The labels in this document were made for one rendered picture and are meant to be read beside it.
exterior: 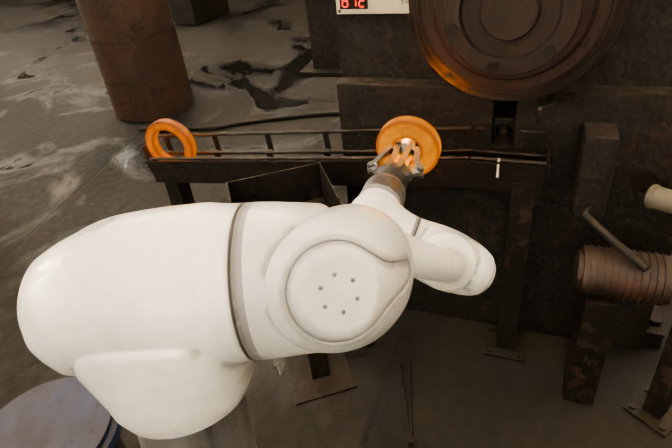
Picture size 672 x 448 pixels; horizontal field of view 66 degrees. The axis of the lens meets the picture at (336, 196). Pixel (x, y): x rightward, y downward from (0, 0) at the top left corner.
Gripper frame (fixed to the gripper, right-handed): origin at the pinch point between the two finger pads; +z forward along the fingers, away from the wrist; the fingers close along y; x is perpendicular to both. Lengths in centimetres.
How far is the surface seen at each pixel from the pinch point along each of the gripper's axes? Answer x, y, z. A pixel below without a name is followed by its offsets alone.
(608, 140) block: -6.0, 44.9, 17.0
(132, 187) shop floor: -88, -178, 79
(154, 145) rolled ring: -20, -94, 19
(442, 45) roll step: 17.1, 5.2, 17.1
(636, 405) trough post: -84, 64, 1
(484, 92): 4.8, 15.4, 18.2
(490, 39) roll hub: 20.5, 16.6, 11.5
